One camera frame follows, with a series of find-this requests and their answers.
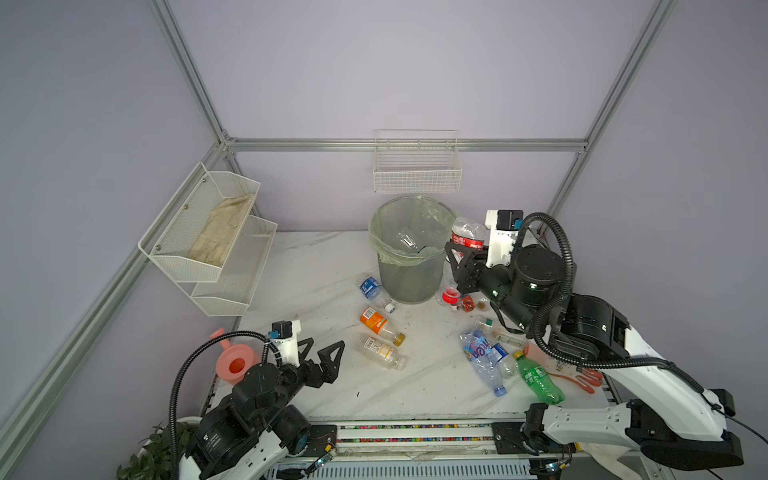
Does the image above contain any orange label bottle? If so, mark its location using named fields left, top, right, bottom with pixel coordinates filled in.
left=360, top=307, right=406, bottom=347

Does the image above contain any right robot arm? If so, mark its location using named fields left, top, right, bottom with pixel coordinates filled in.
left=444, top=210, right=744, bottom=471

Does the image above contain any white cotton glove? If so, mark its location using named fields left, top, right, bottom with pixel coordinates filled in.
left=586, top=444, right=642, bottom=480

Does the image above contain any beige cloth in shelf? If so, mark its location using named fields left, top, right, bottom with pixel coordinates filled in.
left=188, top=194, right=256, bottom=267

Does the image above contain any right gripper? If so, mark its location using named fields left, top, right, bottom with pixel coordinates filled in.
left=437, top=236, right=534, bottom=331

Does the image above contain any white wire wall basket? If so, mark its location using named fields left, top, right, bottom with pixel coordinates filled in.
left=373, top=129, right=463, bottom=194

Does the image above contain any green soda bottle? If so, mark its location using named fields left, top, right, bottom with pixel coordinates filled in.
left=513, top=350, right=565, bottom=405

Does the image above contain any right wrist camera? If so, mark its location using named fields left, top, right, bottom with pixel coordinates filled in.
left=485, top=210, right=524, bottom=268

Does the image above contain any red label bottle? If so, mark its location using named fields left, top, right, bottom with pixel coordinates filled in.
left=451, top=216, right=489, bottom=250

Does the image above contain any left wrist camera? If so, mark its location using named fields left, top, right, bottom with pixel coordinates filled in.
left=269, top=319, right=302, bottom=367

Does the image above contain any potted green plant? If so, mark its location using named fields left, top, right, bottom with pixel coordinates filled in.
left=115, top=417, right=201, bottom=480

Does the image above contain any blue label bottle by bin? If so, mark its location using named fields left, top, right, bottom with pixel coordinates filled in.
left=358, top=274, right=396, bottom=313

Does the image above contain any red coated glove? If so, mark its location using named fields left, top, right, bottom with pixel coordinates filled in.
left=523, top=342, right=603, bottom=394

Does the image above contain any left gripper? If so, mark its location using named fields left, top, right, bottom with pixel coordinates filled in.
left=254, top=339, right=343, bottom=430

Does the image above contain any white mesh two-tier shelf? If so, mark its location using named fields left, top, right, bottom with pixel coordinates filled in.
left=138, top=163, right=278, bottom=317

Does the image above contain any pink watering can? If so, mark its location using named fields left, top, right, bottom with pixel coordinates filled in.
left=215, top=339, right=261, bottom=386

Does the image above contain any green plastic bin liner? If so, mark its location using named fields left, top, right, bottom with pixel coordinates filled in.
left=368, top=195, right=458, bottom=267

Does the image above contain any yellow label clear bottle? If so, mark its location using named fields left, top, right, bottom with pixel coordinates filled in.
left=360, top=336, right=407, bottom=370

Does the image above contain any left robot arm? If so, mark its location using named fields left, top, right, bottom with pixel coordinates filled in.
left=166, top=321, right=345, bottom=479

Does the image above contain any grey mesh waste bin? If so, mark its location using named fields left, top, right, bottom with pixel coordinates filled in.
left=368, top=196, right=460, bottom=304

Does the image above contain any clear bottle green ring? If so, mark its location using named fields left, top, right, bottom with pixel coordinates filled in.
left=473, top=316, right=529, bottom=350

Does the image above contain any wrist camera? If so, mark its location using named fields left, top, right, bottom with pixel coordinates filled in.
left=269, top=319, right=302, bottom=367
left=485, top=210, right=524, bottom=268

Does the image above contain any small blue label bottle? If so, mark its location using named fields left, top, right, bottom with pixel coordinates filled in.
left=487, top=343, right=518, bottom=379

